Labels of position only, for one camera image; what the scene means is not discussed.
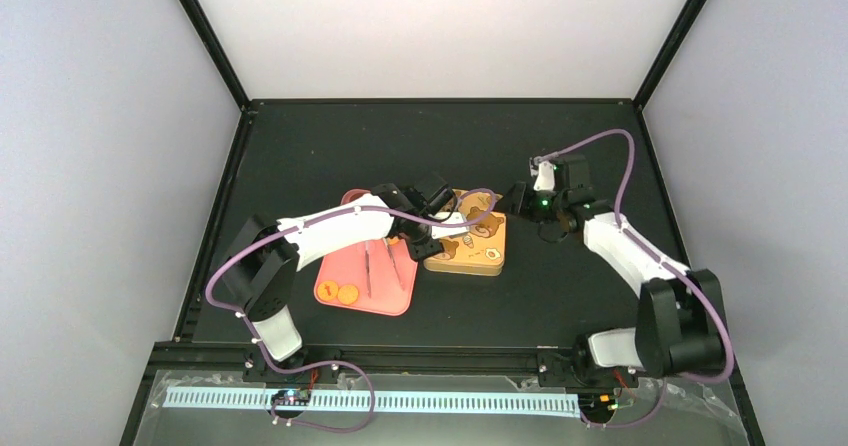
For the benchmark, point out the pink plastic tray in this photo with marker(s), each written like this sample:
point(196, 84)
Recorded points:
point(346, 266)

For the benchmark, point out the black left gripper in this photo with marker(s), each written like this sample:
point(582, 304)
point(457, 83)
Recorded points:
point(419, 252)

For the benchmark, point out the yellow dotted round biscuit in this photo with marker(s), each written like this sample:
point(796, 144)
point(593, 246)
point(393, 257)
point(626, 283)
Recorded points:
point(348, 294)

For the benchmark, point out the metal tongs white handles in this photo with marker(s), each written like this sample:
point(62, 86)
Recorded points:
point(381, 267)

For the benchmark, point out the yellow biscuit red cross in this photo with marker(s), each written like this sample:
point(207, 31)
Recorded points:
point(327, 291)

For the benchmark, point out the white slotted cable duct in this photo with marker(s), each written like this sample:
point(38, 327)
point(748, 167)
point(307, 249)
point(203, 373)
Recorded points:
point(410, 402)

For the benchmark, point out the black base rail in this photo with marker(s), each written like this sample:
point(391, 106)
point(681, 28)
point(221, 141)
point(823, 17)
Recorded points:
point(551, 367)

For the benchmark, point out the gold cookie tin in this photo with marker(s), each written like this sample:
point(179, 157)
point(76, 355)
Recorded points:
point(485, 270)

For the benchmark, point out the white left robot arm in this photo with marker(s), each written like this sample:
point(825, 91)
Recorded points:
point(256, 279)

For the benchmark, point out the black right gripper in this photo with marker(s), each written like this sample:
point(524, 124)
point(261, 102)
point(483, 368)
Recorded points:
point(515, 204)

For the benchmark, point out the silver metal tin lid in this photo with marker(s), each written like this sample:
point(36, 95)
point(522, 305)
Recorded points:
point(486, 241)

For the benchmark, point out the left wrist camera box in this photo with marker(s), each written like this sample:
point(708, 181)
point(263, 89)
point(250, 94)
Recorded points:
point(449, 225)

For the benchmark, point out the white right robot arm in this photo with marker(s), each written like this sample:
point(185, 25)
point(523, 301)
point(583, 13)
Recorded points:
point(679, 311)

